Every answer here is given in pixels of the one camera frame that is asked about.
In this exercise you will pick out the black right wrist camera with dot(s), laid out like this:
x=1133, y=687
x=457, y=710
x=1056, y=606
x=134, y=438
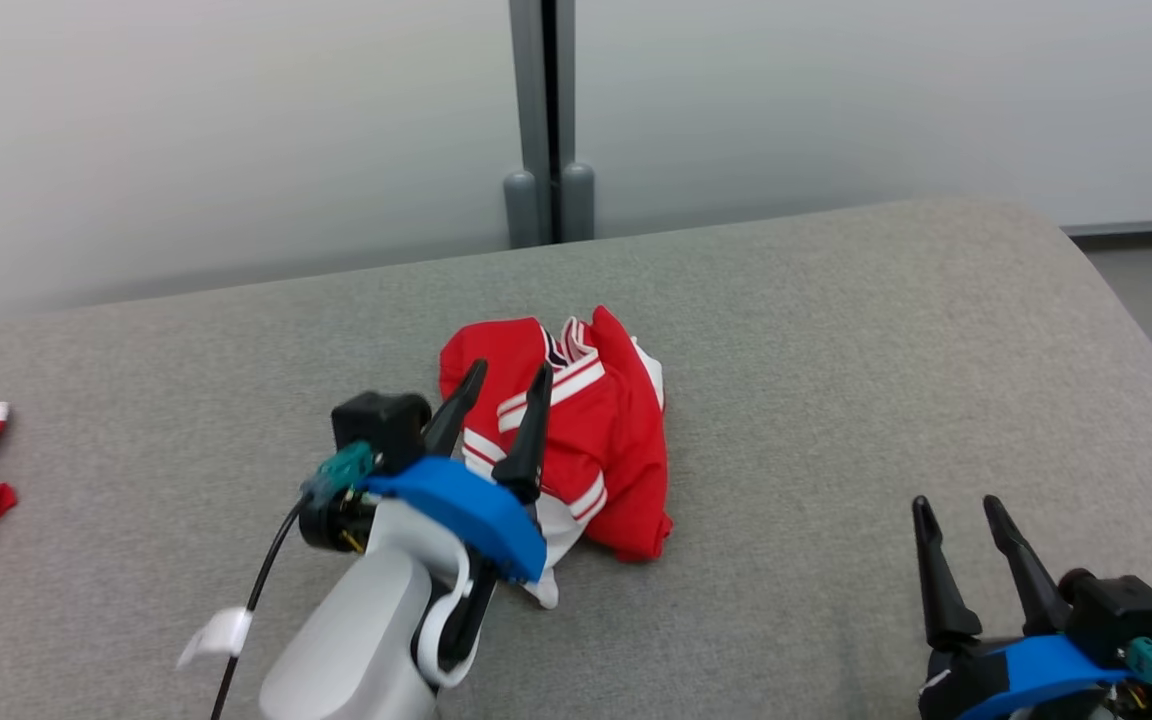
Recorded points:
x=1121, y=610

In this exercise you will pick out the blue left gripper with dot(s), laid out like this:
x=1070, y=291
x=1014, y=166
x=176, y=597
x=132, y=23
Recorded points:
x=476, y=520

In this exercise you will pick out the grey partition post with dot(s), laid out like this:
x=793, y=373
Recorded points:
x=534, y=100

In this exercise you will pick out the red white basketball jersey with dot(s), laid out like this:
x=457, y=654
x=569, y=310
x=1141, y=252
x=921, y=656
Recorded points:
x=626, y=440

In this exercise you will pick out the teal left camera connector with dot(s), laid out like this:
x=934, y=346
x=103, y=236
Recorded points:
x=341, y=470

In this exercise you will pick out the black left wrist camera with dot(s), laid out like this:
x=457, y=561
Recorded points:
x=381, y=425

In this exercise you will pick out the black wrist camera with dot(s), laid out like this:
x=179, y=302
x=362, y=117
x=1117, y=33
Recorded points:
x=1121, y=610
x=381, y=425

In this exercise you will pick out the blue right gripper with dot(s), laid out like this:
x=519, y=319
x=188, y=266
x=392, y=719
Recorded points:
x=1026, y=680

